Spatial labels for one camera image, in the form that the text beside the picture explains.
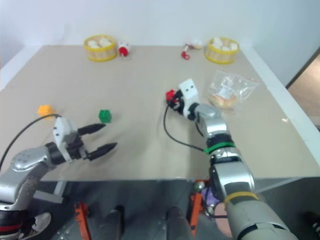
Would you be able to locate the brown board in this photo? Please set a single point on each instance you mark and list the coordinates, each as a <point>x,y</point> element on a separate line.
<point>306,87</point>

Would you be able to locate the yellow steamer basket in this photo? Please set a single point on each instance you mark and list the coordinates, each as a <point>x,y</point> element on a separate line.
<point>101,53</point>
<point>221,56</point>

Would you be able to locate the white bun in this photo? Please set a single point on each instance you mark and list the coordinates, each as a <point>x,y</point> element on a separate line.
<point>226,48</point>
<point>105,41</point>
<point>216,43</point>
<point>93,44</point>
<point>233,46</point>

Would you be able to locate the small cream toy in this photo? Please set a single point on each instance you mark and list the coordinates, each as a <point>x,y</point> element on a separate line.
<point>197,44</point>

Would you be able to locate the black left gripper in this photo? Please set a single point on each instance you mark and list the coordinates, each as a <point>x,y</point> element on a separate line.
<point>75,146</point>

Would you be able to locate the green cube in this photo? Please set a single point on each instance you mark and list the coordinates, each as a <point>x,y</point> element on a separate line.
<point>104,116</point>

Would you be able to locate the orange clamp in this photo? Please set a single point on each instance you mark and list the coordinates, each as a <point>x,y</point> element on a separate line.
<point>82,220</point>
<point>195,212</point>

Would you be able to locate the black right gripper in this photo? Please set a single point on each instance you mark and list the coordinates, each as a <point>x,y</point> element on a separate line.
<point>179,103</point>

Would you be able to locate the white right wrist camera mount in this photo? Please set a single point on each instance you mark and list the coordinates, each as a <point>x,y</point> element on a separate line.
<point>189,92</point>

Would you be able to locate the orange cube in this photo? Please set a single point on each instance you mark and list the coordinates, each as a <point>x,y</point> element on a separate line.
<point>45,110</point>

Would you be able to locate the purple object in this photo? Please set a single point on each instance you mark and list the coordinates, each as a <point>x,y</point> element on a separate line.
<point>208,196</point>

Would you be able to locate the red cube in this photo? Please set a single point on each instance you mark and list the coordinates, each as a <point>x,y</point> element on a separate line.
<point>170,95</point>

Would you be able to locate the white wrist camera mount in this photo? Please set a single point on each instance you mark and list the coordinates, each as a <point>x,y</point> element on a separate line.
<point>189,92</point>
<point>62,130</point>

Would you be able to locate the small red and white toy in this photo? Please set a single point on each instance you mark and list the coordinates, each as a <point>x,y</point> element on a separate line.
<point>185,53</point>

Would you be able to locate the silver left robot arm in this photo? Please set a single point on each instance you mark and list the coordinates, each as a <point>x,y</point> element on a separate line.
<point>27,160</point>

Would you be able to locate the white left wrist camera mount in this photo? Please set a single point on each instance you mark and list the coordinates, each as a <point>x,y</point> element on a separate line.
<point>62,130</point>

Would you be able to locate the grey metal bracket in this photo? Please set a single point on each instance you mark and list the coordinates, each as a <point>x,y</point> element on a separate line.
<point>50,195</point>

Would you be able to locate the clear plastic bag with bread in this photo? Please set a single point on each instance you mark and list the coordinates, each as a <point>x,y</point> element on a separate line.
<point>230,92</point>

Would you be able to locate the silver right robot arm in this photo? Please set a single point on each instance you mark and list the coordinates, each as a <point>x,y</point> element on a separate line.
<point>232,175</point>

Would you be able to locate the metal ball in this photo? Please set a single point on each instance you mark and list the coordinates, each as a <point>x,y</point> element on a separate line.
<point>200,186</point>

